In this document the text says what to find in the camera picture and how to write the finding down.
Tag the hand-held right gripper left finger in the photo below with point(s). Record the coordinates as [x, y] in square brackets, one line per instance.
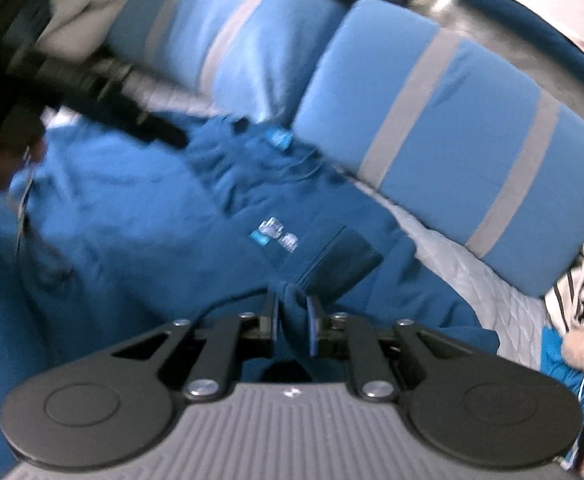
[272, 320]

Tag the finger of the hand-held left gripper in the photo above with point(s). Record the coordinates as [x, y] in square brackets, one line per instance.
[131, 107]

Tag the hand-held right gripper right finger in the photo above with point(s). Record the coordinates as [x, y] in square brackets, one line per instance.
[314, 325]

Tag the blue sweatshirt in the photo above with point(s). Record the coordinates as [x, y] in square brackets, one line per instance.
[146, 260]

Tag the beige quilted comforter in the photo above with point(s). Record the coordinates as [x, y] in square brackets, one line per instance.
[86, 15]

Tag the large blue grey-striped pillow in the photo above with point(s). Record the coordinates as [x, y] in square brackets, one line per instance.
[272, 35]

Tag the grey quilted bed cover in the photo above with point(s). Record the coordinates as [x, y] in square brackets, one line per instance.
[472, 270]

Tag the bright blue cloth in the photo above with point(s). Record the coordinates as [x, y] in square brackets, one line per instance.
[562, 367]

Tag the white dark-striped cloth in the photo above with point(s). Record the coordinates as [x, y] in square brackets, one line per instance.
[567, 295]

